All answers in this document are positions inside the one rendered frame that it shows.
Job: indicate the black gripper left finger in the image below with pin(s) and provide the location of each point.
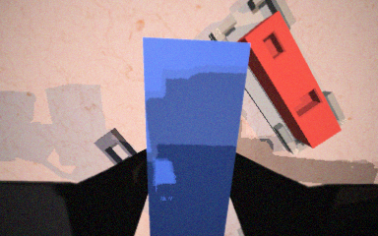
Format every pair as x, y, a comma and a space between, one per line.
107, 204

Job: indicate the dark grey rectangular frame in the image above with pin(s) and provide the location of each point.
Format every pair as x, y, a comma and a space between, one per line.
108, 140

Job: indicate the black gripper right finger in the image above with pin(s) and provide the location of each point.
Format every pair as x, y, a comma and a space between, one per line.
269, 204

